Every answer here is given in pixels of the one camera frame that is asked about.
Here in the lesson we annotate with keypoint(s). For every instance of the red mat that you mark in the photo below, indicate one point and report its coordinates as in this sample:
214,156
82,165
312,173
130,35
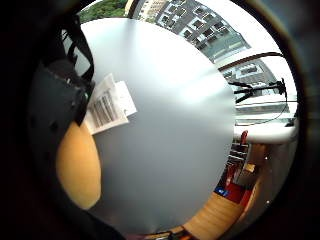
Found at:
238,192

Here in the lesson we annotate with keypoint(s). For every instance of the blue sign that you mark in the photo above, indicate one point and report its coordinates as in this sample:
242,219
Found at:
221,191

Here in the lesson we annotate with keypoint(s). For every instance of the red clamp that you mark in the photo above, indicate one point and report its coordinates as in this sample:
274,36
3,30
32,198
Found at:
244,136

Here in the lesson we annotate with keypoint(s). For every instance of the white paper tag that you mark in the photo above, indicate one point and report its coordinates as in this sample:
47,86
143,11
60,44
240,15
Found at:
126,98

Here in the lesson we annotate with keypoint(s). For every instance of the green trees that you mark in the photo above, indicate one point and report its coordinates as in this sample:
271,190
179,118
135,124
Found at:
101,10

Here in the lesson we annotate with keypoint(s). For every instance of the brown handrail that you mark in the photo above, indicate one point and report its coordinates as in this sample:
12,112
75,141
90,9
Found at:
248,59

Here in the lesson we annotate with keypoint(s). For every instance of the black tripod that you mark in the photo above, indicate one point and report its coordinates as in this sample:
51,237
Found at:
255,89

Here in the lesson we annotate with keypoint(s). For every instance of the yellow soft toy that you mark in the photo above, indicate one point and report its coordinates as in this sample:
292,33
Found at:
79,166

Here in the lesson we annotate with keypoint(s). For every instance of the white barcode tag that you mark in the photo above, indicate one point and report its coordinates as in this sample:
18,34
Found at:
105,110

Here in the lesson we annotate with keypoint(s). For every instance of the white ledge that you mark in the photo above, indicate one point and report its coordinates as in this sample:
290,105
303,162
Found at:
266,133

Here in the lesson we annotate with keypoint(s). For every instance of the grey building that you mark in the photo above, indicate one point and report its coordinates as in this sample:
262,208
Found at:
200,25

